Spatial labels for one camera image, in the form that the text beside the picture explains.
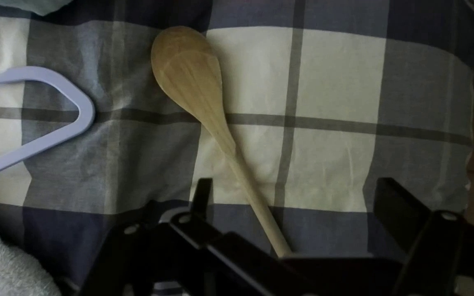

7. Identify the wooden spoon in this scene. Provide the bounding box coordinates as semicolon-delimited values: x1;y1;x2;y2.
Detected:
150;24;295;260

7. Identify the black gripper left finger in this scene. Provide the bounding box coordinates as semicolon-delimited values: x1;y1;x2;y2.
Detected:
191;176;216;222

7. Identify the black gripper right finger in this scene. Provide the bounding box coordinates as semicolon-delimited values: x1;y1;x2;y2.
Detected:
372;176;434;260

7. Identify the plaid bedspread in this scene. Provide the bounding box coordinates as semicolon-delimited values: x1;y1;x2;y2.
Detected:
0;0;474;292

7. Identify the white plastic clothes hanger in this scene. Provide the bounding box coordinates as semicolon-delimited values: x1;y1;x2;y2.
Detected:
0;64;97;184

